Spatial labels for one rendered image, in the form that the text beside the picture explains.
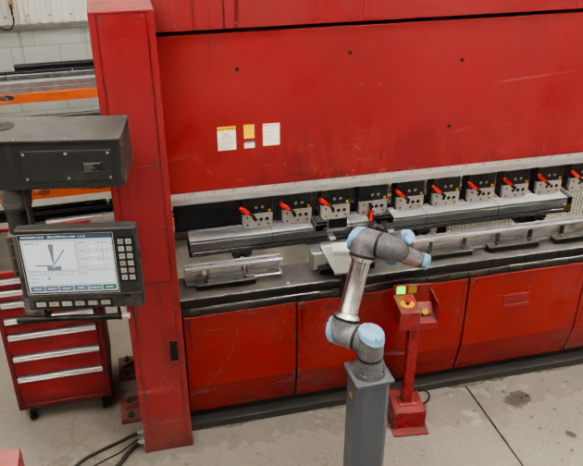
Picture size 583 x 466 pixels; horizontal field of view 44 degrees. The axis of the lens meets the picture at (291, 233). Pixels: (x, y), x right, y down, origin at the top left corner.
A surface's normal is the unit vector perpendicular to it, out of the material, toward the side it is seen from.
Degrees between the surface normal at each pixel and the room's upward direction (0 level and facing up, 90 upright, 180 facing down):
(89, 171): 90
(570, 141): 90
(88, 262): 90
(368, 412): 90
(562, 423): 0
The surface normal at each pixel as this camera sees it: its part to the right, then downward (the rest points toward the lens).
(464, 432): 0.00, -0.88
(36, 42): 0.26, 0.47
